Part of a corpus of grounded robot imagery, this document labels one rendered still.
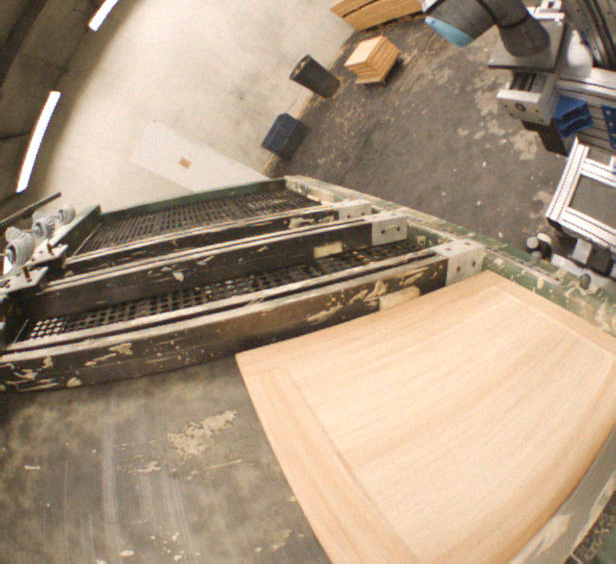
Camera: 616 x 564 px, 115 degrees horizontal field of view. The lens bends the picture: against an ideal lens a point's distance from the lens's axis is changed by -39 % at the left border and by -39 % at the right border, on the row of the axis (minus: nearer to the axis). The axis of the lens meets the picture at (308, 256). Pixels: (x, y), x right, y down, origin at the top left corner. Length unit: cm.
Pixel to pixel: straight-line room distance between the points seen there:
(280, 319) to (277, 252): 30
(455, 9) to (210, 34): 522
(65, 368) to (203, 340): 25
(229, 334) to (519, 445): 42
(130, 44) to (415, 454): 591
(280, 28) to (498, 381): 590
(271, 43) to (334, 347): 564
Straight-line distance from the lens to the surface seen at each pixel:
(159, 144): 421
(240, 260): 75
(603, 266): 83
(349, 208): 104
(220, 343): 49
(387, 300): 56
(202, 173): 424
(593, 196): 157
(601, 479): 39
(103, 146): 582
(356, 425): 38
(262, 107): 571
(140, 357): 51
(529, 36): 89
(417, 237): 92
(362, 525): 31
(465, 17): 80
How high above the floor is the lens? 154
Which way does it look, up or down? 30 degrees down
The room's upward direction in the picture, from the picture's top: 65 degrees counter-clockwise
